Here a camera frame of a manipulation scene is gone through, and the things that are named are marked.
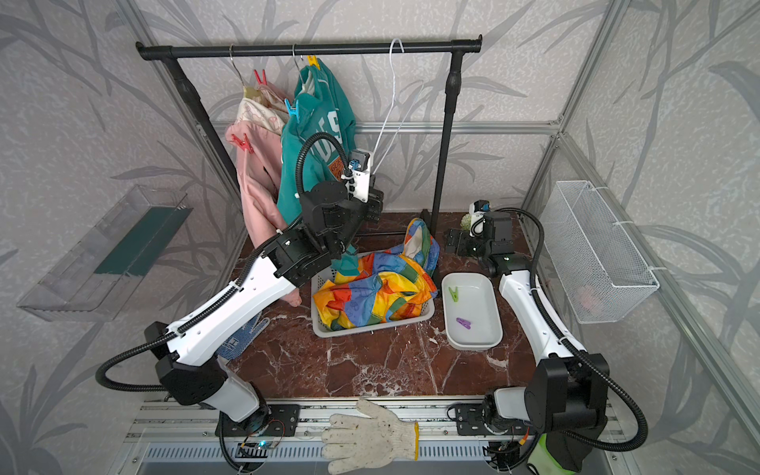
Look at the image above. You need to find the rainbow striped jacket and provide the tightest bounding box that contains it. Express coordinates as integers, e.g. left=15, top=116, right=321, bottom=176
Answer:
left=312, top=218, right=441, bottom=332

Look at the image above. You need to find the purple clothespin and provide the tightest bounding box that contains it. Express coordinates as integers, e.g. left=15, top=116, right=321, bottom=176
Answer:
left=455, top=318, right=471, bottom=330

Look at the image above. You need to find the teal green jacket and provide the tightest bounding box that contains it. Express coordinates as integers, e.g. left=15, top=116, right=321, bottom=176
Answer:
left=275, top=56, right=357, bottom=227

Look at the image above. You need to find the blue clothespin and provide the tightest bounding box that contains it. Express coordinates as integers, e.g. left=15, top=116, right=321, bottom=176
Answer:
left=284, top=99, right=300, bottom=121

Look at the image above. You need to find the white hanger of rainbow jacket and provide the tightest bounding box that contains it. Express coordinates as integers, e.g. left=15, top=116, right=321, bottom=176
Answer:
left=369, top=38, right=426, bottom=174

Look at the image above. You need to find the yellow clothespin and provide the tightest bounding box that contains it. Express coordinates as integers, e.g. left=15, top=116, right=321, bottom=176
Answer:
left=307, top=55, right=321, bottom=69

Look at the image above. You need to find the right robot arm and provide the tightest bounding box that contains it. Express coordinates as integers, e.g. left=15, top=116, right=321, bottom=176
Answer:
left=445, top=200, right=649, bottom=473

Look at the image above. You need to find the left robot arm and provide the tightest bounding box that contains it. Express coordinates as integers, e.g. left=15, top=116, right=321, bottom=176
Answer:
left=95, top=133, right=383, bottom=433

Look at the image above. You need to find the potted artificial flower plant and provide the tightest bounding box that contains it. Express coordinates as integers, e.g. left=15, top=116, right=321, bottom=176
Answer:
left=460, top=214, right=473, bottom=232

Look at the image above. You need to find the white perforated laundry basket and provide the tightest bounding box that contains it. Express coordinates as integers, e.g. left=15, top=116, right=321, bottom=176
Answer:
left=311, top=247, right=437, bottom=338

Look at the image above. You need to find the white plastic tray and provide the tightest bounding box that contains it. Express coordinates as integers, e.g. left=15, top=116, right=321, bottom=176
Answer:
left=441, top=272, right=504, bottom=352

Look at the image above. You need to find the pink jacket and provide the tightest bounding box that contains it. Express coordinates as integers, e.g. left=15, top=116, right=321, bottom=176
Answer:
left=224, top=82, right=305, bottom=307

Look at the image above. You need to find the red clothespin lower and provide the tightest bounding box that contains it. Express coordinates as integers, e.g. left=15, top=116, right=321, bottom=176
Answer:
left=231, top=134, right=253, bottom=154

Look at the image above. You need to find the red clothespin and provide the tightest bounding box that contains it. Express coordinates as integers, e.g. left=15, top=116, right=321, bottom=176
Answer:
left=231, top=134, right=253, bottom=154
left=253, top=69, right=268, bottom=87

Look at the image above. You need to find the blue dotted work glove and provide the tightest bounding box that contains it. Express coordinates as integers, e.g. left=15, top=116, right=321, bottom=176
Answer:
left=216, top=313, right=271, bottom=361

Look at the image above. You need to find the red clothespin upper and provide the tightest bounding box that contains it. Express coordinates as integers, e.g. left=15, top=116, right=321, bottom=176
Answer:
left=253, top=69, right=268, bottom=87

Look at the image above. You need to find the black clothes rack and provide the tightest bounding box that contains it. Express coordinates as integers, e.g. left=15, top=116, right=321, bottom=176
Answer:
left=136, top=36, right=484, bottom=233

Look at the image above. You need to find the black rubber glove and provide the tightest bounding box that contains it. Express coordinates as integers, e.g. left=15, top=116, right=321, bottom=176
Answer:
left=526, top=435, right=574, bottom=475

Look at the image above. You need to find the white knitted work glove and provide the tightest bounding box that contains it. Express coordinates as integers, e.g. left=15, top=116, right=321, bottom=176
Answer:
left=322, top=399, right=420, bottom=474

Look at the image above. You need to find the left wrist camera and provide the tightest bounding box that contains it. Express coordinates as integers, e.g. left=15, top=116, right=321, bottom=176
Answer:
left=342, top=150, right=372, bottom=203

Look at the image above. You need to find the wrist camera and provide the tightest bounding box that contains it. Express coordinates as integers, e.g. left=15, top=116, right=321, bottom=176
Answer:
left=469, top=200, right=491, bottom=237
left=342, top=150, right=372, bottom=203

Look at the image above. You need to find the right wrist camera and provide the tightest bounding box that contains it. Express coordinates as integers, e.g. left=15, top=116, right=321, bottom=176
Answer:
left=469, top=200, right=491, bottom=237

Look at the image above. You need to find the white wire mesh basket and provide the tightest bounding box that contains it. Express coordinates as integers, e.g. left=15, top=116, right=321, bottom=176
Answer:
left=540, top=180, right=659, bottom=324

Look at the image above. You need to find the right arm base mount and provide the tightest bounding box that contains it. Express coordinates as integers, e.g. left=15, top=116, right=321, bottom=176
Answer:
left=445, top=403, right=493, bottom=437

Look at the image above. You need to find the clear acrylic wall shelf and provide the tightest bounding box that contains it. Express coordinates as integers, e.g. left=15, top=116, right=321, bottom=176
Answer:
left=17, top=185, right=193, bottom=322

